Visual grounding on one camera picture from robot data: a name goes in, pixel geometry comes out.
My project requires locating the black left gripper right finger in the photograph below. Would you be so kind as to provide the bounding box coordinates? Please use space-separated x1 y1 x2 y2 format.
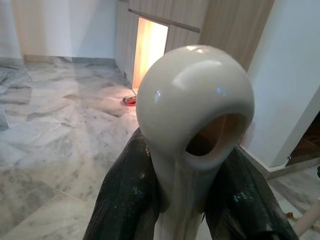
202 146 301 240

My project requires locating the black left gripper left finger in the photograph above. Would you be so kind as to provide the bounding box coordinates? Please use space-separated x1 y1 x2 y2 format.
82 127 162 240

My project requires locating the cream dustpan handle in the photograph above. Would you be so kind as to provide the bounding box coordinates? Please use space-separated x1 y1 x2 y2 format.
296 196 320 240

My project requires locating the cream broom handle with ring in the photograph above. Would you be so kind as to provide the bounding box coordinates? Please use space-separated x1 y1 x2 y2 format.
136 44 255 240

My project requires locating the red snack wrapper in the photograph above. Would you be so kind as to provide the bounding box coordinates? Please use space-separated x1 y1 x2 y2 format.
122 94 138 107

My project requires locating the light wooden cabinet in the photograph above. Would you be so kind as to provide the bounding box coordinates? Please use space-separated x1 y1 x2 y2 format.
114 0 276 92

